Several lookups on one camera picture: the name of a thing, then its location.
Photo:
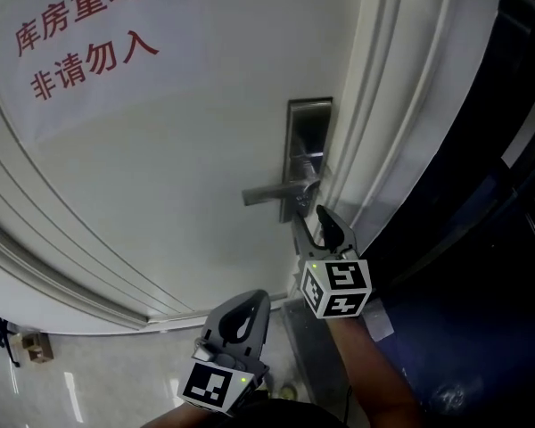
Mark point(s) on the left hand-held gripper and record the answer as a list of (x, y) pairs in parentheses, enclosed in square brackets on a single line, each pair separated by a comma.
[(214, 384)]

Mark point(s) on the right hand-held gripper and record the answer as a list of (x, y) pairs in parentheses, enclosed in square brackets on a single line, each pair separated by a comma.
[(339, 285)]

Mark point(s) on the silver metal door lock plate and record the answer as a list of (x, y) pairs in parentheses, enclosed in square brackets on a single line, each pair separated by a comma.
[(304, 127)]

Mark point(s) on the person's left forearm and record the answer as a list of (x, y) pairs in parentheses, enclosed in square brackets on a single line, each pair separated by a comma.
[(183, 419)]

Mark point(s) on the person's right forearm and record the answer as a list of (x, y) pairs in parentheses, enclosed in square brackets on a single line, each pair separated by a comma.
[(374, 372)]

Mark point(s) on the white panelled door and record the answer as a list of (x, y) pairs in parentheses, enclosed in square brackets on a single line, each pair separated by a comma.
[(169, 203)]

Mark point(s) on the small round yellowish object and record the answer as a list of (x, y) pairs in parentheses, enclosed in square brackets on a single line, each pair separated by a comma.
[(288, 391)]

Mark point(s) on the grey tape patch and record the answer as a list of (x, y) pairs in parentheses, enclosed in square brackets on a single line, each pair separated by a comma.
[(378, 323)]

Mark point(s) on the brown cardboard box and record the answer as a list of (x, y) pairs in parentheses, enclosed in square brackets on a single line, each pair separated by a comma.
[(38, 348)]

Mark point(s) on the white paper sign red characters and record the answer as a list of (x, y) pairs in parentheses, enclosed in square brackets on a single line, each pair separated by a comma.
[(116, 38)]

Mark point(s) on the white moulded door frame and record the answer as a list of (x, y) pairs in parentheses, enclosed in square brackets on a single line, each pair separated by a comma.
[(410, 105)]

